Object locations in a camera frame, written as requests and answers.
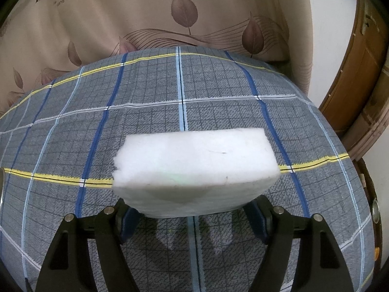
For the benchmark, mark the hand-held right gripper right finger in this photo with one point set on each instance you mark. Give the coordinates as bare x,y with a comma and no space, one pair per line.
259,222

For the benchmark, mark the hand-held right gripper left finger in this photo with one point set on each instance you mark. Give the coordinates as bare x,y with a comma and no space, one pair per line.
129,222

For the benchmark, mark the white sponge block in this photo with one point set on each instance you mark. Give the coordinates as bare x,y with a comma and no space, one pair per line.
194,170

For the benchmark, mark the grey plaid bedsheet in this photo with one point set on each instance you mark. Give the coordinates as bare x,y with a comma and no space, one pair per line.
212,97

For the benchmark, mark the brown wooden door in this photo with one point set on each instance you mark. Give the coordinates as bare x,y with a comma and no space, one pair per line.
361,67

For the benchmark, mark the beige leaf print curtain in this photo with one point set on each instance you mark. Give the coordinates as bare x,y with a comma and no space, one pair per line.
121,12

